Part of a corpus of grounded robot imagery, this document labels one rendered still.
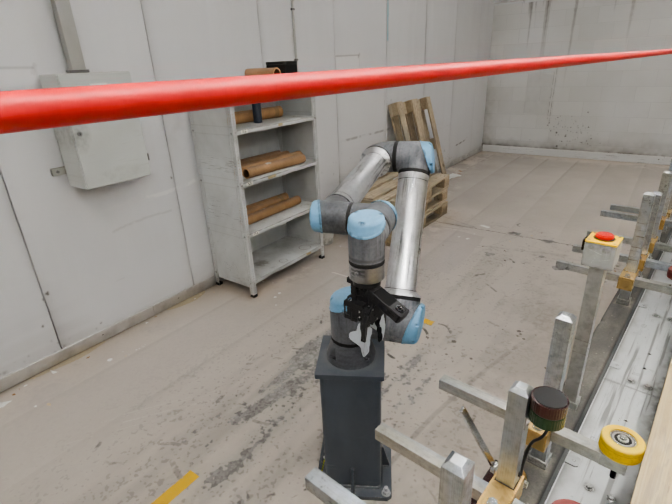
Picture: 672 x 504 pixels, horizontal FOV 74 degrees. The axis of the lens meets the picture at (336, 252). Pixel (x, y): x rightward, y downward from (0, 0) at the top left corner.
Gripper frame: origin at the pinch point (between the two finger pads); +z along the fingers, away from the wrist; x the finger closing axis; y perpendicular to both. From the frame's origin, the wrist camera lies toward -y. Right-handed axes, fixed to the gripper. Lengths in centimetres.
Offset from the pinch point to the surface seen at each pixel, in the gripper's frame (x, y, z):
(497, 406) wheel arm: -5.0, -32.1, 8.2
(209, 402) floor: -21, 117, 94
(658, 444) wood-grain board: -7, -64, 4
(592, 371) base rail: -55, -48, 24
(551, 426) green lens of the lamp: 18, -47, -13
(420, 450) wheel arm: 17.9, -22.8, 7.7
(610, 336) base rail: -80, -50, 24
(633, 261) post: -108, -51, 5
